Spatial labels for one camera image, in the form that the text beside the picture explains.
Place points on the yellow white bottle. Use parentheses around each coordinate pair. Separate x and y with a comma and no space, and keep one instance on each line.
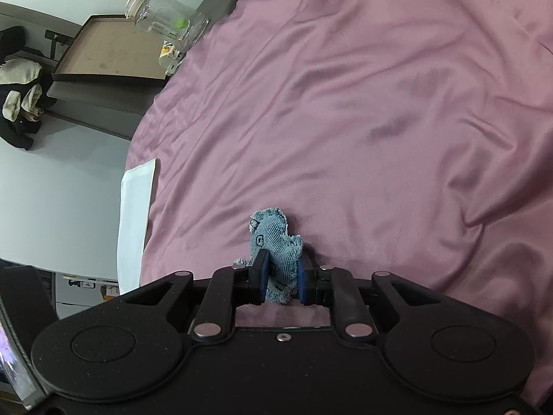
(170,58)

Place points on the black white jacket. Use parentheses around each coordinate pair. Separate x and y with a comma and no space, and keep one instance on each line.
(24,87)

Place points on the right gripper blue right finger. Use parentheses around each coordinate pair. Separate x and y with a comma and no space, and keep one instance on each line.
(314,285)

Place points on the brown board tray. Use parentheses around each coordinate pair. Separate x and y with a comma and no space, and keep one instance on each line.
(110,49)

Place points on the white paper sheet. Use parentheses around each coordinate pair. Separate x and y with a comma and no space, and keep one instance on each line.
(135,200)

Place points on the pink bed sheet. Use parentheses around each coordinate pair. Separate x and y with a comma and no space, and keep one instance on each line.
(413,136)

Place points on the grey bedside cabinet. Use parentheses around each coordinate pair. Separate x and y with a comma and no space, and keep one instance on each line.
(114,106)

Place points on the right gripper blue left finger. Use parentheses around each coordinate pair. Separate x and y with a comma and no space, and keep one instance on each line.
(251,281)

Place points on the clear glass jar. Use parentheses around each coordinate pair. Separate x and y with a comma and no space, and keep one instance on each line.
(171,20)

